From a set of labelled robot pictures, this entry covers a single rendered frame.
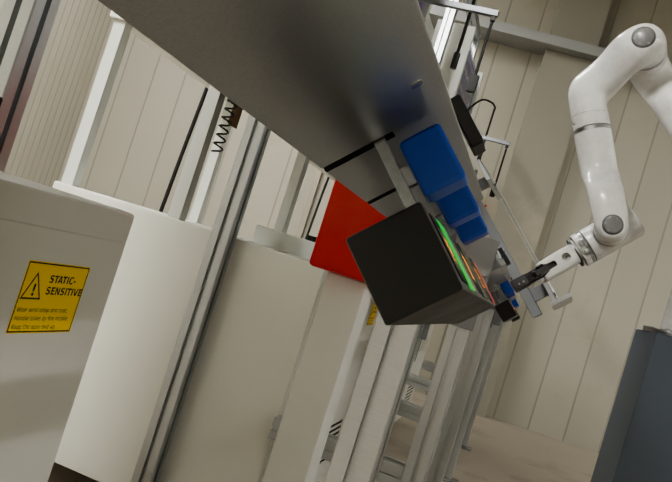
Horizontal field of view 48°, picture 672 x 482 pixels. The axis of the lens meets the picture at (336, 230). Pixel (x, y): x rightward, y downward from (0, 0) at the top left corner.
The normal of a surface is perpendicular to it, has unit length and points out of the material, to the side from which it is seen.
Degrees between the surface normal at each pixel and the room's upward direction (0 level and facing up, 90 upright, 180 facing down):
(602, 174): 45
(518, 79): 90
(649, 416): 90
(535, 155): 90
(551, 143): 90
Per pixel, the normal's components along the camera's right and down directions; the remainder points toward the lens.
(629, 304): -0.14, -0.08
